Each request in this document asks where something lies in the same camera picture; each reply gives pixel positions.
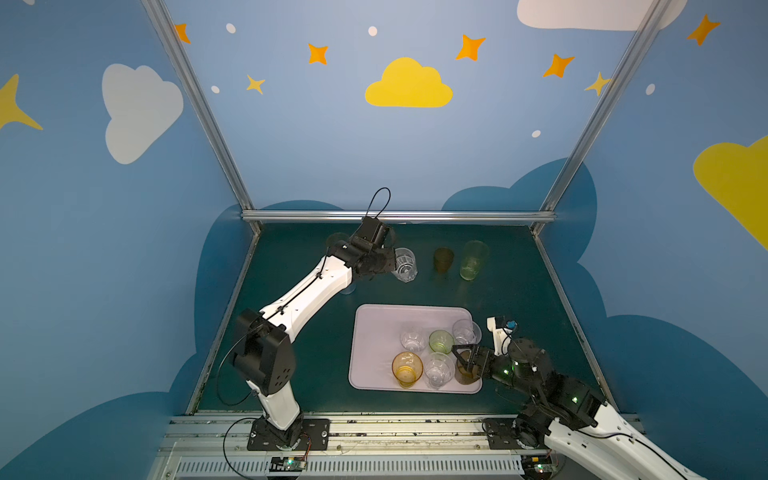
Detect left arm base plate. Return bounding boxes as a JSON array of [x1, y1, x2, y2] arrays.
[[246, 417, 330, 451]]

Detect short orange glass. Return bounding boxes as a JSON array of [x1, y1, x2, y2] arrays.
[[391, 351, 423, 389]]

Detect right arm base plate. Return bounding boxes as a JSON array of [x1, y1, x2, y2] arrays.
[[482, 418, 542, 450]]

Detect left aluminium frame post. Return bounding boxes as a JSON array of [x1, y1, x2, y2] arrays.
[[141, 0, 254, 214]]

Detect right controller board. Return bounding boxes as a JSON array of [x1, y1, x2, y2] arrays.
[[521, 456, 556, 480]]

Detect lilac plastic tray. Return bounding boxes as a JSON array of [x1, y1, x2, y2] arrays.
[[348, 304, 472, 392]]

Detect small green glass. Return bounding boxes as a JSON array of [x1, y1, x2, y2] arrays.
[[428, 329, 454, 355]]

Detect aluminium frame post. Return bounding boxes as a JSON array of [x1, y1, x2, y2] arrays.
[[539, 0, 672, 222], [141, 0, 254, 214]]

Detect dark amber dimpled glass front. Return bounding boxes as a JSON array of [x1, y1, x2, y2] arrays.
[[455, 350, 481, 385]]

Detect dark amber dimpled glass back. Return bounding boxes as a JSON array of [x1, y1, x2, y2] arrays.
[[433, 247, 455, 274]]

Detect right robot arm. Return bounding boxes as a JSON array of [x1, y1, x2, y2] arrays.
[[452, 338, 701, 479]]

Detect tall blue frosted glass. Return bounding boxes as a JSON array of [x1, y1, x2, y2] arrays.
[[340, 282, 357, 295]]

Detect controller board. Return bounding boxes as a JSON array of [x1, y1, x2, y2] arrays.
[[521, 456, 556, 480], [269, 457, 307, 475]]

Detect left controller board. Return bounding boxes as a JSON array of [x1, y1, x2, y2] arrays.
[[269, 457, 307, 475]]

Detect tall green glass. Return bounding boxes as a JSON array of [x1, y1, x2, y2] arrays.
[[460, 240, 490, 281]]

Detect tall amber glass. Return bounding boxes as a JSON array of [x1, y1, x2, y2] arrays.
[[325, 232, 349, 249]]

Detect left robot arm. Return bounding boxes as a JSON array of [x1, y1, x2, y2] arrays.
[[225, 215, 396, 448]]

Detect clear faceted glass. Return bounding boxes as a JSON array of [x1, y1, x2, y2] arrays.
[[451, 320, 482, 345], [423, 352, 455, 390]]

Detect back horizontal aluminium frame bar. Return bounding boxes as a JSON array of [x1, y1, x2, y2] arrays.
[[241, 209, 556, 225]]

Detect dark amber dimpled glass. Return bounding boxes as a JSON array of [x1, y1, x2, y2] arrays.
[[433, 247, 455, 274], [455, 350, 481, 385]]

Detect aluminium mounting rail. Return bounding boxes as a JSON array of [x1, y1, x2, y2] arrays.
[[148, 413, 593, 479]]

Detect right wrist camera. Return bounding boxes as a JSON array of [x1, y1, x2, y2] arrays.
[[486, 316, 518, 356]]

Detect right aluminium frame post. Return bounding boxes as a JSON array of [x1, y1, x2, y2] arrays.
[[539, 0, 672, 222]]

